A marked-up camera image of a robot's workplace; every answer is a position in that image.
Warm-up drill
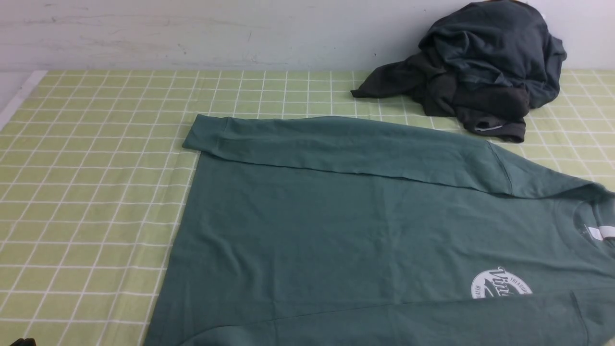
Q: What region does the green long-sleeved shirt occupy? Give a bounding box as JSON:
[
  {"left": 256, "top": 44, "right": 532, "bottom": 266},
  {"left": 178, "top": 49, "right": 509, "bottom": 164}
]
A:
[{"left": 144, "top": 115, "right": 615, "bottom": 346}]

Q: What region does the dark grey crumpled garment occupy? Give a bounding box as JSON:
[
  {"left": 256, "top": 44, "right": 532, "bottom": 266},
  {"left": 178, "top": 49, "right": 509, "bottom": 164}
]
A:
[{"left": 351, "top": 0, "right": 567, "bottom": 144}]

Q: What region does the green checkered tablecloth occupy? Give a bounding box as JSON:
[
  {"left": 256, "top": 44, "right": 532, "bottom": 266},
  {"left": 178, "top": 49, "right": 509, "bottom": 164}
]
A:
[{"left": 0, "top": 70, "right": 614, "bottom": 346}]

